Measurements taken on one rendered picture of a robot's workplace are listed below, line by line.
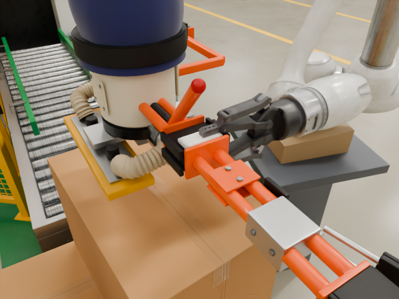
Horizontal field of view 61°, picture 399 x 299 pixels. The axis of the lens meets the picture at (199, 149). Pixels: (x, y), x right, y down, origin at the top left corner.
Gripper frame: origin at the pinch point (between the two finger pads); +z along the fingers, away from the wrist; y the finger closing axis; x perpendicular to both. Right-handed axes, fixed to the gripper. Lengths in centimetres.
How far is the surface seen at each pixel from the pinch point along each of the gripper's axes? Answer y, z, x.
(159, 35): -14.7, -1.4, 15.7
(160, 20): -17.3, -1.7, 15.5
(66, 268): 69, 26, 45
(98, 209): 28.8, 14.1, 25.2
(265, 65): 123, -245, 247
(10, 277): 69, 43, 52
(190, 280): 28.8, 4.6, -4.1
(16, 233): 123, 45, 130
